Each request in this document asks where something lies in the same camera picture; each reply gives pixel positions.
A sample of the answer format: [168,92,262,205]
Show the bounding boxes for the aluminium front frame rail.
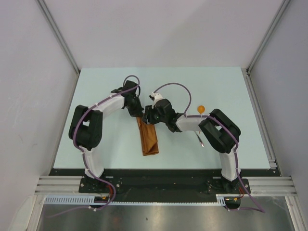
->
[35,176,297,196]

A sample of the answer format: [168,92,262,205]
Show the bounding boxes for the aluminium corner post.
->
[35,0,81,76]
[245,0,293,75]

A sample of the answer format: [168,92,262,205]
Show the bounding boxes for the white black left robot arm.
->
[69,78,143,193]

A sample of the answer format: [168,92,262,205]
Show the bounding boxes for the right aluminium corner post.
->
[245,0,293,75]

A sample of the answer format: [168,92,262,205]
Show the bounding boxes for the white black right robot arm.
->
[142,93,242,193]

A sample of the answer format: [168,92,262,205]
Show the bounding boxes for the white slotted cable duct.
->
[44,194,228,206]

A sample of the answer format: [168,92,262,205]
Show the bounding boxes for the orange-brown cloth napkin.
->
[136,117,159,156]

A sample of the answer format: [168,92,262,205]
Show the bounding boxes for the right aluminium side rail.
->
[242,68,279,169]

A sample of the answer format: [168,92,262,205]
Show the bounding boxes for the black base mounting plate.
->
[50,169,280,210]

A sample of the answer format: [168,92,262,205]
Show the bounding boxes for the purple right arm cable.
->
[149,82,265,214]

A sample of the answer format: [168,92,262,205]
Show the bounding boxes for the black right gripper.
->
[141,104,167,125]

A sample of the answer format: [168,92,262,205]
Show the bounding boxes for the left aluminium corner post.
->
[35,0,81,76]

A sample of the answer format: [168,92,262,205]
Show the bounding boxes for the orange plastic spoon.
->
[197,105,205,115]

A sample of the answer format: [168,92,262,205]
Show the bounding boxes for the silver metal fork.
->
[196,133,204,148]

